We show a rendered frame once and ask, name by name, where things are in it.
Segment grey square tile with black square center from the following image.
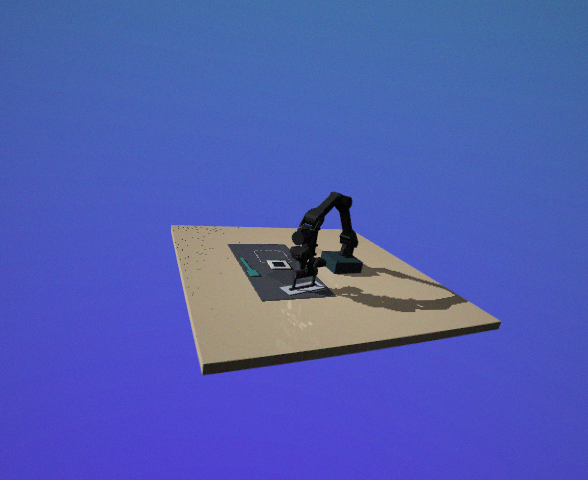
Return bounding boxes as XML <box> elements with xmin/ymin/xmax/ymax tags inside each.
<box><xmin>267</xmin><ymin>260</ymin><xmax>291</xmax><ymax>269</ymax></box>

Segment teal small trowel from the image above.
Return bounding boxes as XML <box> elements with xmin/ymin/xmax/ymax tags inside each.
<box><xmin>240</xmin><ymin>258</ymin><xmax>260</xmax><ymax>277</ymax></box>

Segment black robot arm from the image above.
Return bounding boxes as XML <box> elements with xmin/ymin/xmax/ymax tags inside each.
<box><xmin>291</xmin><ymin>191</ymin><xmax>359</xmax><ymax>261</ymax></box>

